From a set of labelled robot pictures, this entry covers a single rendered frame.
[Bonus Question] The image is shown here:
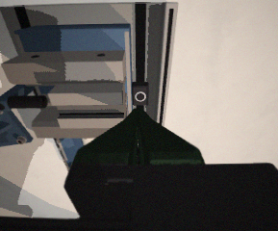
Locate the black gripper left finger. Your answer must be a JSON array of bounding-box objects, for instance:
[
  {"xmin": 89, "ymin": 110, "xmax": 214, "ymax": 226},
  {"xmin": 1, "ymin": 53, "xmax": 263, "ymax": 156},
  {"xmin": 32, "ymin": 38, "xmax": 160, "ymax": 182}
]
[{"xmin": 71, "ymin": 108, "xmax": 139, "ymax": 166}]

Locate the grey metal block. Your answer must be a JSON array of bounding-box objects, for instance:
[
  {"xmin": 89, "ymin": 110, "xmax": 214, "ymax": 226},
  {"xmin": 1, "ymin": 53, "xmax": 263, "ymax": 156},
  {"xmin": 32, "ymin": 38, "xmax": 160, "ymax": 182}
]
[{"xmin": 47, "ymin": 83, "xmax": 126, "ymax": 128}]

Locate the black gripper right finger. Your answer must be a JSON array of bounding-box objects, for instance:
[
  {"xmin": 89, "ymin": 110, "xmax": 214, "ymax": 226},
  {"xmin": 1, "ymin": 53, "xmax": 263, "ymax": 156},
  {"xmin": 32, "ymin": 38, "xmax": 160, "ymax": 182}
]
[{"xmin": 139, "ymin": 108, "xmax": 205, "ymax": 165}]

